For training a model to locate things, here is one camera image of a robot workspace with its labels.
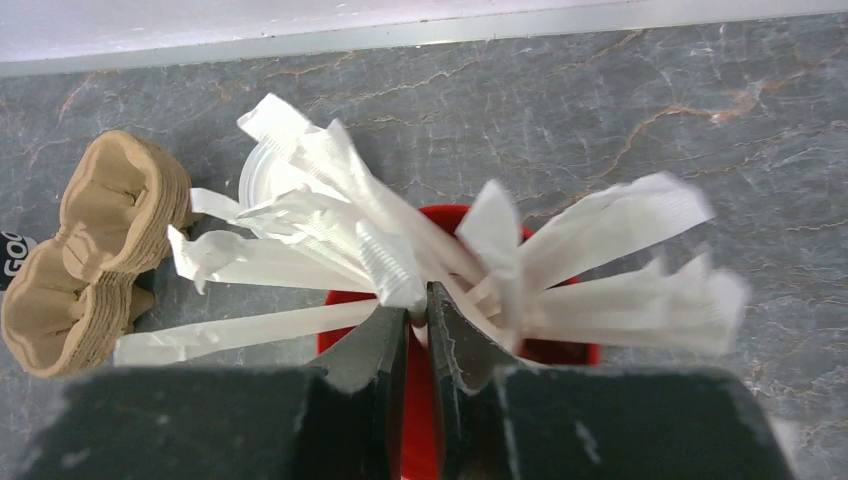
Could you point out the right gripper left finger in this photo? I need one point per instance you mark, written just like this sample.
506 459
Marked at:
337 417

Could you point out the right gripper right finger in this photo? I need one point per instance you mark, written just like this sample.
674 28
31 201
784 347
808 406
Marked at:
547 422

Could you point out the red straw holder cup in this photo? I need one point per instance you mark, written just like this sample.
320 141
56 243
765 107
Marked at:
460 357

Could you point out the stack of white lids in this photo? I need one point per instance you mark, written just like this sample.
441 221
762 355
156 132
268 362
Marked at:
267 172

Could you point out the cardboard cup carrier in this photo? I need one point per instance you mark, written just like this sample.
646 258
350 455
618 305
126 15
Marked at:
76 292

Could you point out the stack of paper cups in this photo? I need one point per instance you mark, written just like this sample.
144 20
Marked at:
15 249

